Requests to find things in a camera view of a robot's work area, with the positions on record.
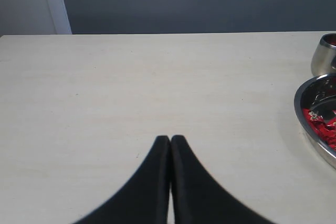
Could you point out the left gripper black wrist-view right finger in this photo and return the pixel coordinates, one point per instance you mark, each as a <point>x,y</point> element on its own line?
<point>198,197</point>

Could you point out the red wrapped candy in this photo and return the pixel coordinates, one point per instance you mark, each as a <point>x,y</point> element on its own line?
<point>325,130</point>

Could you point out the small steel cup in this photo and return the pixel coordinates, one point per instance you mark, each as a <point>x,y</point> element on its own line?
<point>323,60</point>

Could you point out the round steel plate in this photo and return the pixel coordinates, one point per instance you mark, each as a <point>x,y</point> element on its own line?
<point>318,95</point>

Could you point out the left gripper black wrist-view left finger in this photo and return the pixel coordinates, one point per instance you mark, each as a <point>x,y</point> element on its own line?
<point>144,198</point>

